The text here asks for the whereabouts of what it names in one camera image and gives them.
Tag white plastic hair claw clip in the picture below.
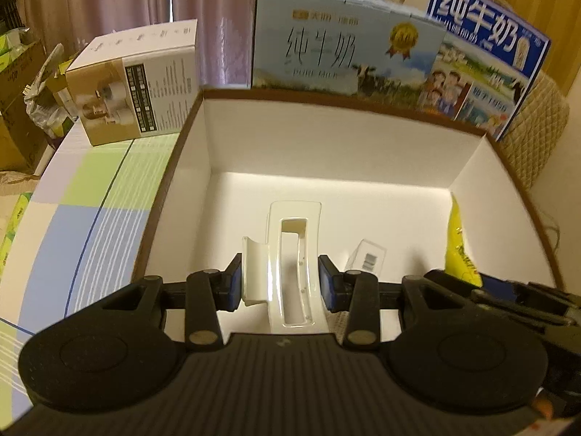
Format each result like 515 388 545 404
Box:
241 201 329 335

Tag yellow snack packet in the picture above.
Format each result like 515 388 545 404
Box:
444 195 483 287

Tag right hand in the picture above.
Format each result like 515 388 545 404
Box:
532 391 554 420

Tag large brown cardboard box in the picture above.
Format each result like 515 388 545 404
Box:
132 88 565 342

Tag checkered tablecloth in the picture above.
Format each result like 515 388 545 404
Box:
1 125 178 426

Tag quilted beige chair cover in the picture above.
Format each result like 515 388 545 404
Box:
498 71 570 190

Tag white brown product box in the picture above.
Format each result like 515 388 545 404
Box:
65 20 199 146

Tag brown cardboard boxes on floor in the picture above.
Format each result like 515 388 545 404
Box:
1 28 76 173

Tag light blue milk carton box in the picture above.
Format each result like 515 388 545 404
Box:
251 0 446 106

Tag dark blue milk carton box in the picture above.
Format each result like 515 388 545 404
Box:
419 0 550 141

